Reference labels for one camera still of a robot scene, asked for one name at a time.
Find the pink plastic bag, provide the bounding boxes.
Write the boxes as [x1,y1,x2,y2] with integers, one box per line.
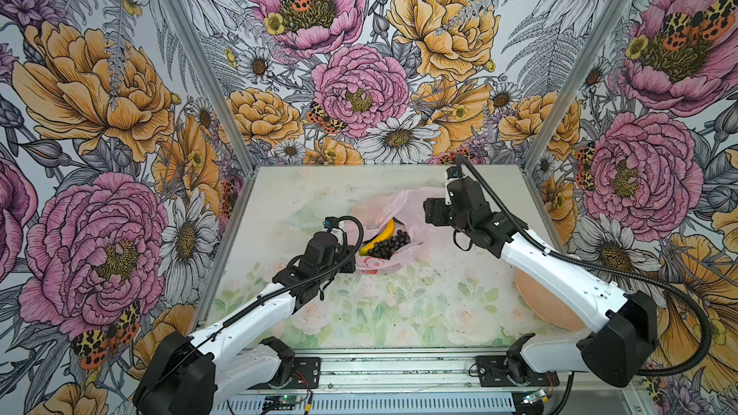
[290,186,452,275]

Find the pink scalloped bowl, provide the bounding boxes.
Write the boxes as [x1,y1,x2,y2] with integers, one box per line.
[515,269,585,332]

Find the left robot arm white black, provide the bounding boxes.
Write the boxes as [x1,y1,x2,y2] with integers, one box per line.
[133,215,364,414]

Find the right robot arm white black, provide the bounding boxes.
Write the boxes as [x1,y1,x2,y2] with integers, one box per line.
[423,165,657,388]

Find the dark fake grape bunch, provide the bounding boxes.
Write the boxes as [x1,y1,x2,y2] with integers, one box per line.
[366,230,411,259]

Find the yellow fake banana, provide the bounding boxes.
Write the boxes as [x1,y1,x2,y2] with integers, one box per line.
[359,218,396,257]

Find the left circuit board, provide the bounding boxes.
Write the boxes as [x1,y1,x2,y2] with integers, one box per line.
[261,395,304,411]

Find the circuit board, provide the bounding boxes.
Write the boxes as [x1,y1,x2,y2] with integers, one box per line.
[261,395,304,411]
[521,389,549,405]

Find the right circuit board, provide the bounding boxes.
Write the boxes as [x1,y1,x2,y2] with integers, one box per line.
[521,389,549,405]

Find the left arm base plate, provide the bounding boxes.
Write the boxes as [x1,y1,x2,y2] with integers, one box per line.
[251,357,322,390]

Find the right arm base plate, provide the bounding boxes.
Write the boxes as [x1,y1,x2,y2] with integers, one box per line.
[468,355,560,387]

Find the white vented cable duct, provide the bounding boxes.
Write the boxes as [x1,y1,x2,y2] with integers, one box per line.
[213,392,516,414]

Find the left black corrugated cable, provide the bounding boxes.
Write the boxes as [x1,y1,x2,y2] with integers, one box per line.
[137,215,365,410]

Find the black corrugated cable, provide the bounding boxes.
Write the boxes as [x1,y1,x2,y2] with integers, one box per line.
[454,154,714,378]
[137,215,365,410]

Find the right black corrugated cable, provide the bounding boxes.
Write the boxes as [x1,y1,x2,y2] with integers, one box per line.
[454,154,714,378]

